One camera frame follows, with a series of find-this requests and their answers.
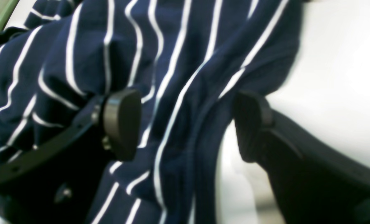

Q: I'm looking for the navy white striped t-shirt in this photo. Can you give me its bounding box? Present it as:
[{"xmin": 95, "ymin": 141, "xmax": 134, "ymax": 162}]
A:
[{"xmin": 0, "ymin": 0, "xmax": 303, "ymax": 224}]

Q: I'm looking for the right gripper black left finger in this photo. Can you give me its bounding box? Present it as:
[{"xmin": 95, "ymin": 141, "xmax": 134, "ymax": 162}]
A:
[{"xmin": 0, "ymin": 89, "xmax": 141, "ymax": 224}]

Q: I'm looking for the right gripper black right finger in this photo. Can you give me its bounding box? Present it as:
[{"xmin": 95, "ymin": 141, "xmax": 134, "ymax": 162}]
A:
[{"xmin": 234, "ymin": 91, "xmax": 370, "ymax": 224}]

